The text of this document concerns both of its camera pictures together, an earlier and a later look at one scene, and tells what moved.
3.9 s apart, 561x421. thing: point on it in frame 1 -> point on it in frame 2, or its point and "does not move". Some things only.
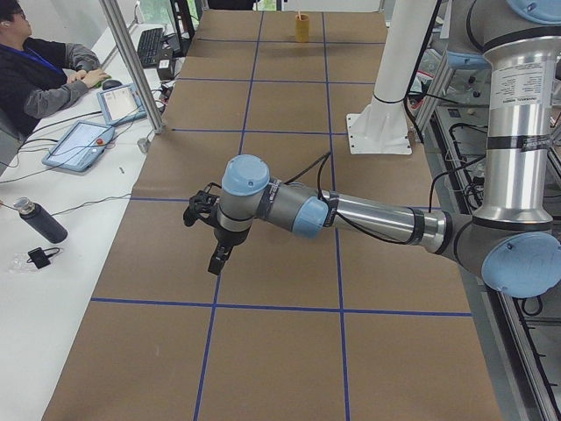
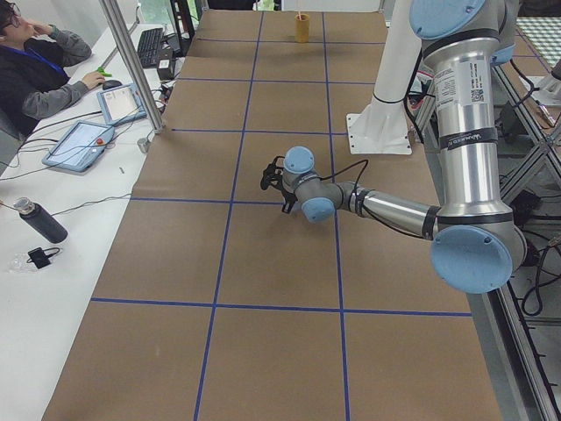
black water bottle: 34,214 does not move
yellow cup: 301,28 does not move
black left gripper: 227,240 -> 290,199
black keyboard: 149,47 does not move
